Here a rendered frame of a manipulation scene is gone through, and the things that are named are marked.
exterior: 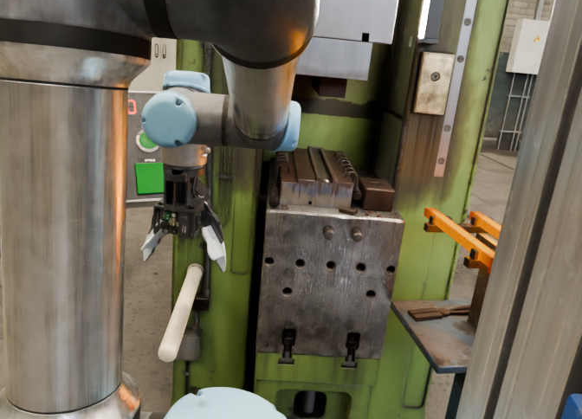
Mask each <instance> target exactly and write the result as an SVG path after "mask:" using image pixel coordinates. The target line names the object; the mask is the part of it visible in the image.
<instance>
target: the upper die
mask: <svg viewBox="0 0 582 419"><path fill-rule="evenodd" d="M371 53H372V42H355V41H347V40H338V39H328V38H319V37H313V38H312V40H311V42H310V43H309V45H308V46H307V48H306V49H305V51H304V52H303V53H302V54H301V55H300V56H299V57H298V61H297V67H296V72H295V74H302V75H312V76H321V77H330V78H340V79H349V80H359V81H367V79H368V73H369V66H370V59H371Z"/></svg>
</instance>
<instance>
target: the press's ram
mask: <svg viewBox="0 0 582 419"><path fill-rule="evenodd" d="M397 7H398V0H320V7H319V15H318V20H317V23H316V28H315V31H314V36H313V37H319V38H328V39H338V40H347V41H355V42H372V43H375V44H392V37H393V31H394V25H395V20H396V14H397Z"/></svg>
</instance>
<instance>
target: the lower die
mask: <svg viewBox="0 0 582 419"><path fill-rule="evenodd" d="M311 148H320V149H321V151H322V153H323V156H324V158H325V160H326V162H327V166H328V168H329V170H330V172H331V174H332V177H333V182H332V183H331V184H325V183H322V182H321V181H320V174H319V171H318V168H317V164H316V162H315V159H314V155H313V152H312V149H311ZM335 152H336V151H330V150H324V149H323V147H314V146H308V147H307V149H302V148H295V149H294V150H293V151H288V160H289V168H290V172H289V173H288V169H287V166H286V165H281V166H280V167H279V196H280V204H290V205H301V206H314V207H326V208H337V209H339V208H340V207H342V206H346V207H350V208H351V201H352V189H353V181H352V180H351V178H350V176H349V175H348V176H347V178H345V175H346V174H347V171H346V172H345V174H344V173H343V170H344V169H345V166H344V168H343V170H341V169H340V168H341V166H342V165H343V163H342V164H341V166H339V164H340V162H341V160H340V161H339V162H337V161H338V159H339V158H340V157H338V158H337V159H335V158H336V157H335V156H334V153H335ZM309 201H311V202H312V204H308V202H309Z"/></svg>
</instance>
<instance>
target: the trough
mask: <svg viewBox="0 0 582 419"><path fill-rule="evenodd" d="M311 149H312V152H313V155H314V159H315V162H316V164H317V168H318V171H319V174H320V181H321V182H322V183H325V184H331V183H332V182H333V177H332V174H331V172H330V170H329V168H328V166H327V162H326V160H325V158H324V156H323V153H322V151H321V149H320V148H311ZM323 179H327V180H328V181H329V182H324V181H322V180H323Z"/></svg>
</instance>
